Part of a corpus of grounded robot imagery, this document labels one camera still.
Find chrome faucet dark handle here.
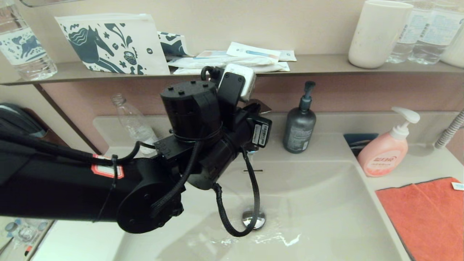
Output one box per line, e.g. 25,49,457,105
246,99,272,157

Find orange microfibre cloth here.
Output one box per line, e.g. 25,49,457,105
375,177,464,261

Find white wash basin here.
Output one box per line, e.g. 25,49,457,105
31,112,464,261

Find dark grey pump bottle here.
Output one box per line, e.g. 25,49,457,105
282,80,317,154

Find white sachet blue stripe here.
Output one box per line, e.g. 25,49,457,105
227,42,282,61

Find white sachet peach print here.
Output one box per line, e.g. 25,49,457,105
196,50,232,59

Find chrome drain stopper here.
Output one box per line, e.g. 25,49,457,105
242,207,266,231

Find small blue print pouch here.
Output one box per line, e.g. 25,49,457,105
157,31,194,58

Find dark blue soap dish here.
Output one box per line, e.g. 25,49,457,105
343,133,379,158

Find empty clear plastic bottle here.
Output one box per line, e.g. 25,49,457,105
112,94,160,147

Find pink pump soap bottle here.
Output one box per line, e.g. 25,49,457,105
357,107,421,178

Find tall white cup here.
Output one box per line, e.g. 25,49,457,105
348,0,414,69

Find white pouch blue horse print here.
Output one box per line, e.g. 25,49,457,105
54,13,171,76

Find clear water bottle white label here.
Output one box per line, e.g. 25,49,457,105
386,0,423,64
407,0,464,65

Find white ribbed container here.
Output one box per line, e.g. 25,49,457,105
440,25,464,69

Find dark grey hair dryer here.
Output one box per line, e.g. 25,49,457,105
0,103,46,139

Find clear bottle blue deer label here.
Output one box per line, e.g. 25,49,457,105
0,0,58,81

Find clear water bottle grey cap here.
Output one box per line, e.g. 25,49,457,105
4,221,29,247

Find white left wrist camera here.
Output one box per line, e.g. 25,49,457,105
219,63,256,102

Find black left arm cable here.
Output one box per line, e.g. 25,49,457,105
212,149,261,238

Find grey wall shelf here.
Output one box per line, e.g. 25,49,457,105
0,54,464,86

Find brown wall holder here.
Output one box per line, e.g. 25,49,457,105
25,109,73,149

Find grey corrugated hose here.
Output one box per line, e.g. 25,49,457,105
434,108,464,150

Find beige towel rail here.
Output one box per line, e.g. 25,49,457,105
25,219,57,261

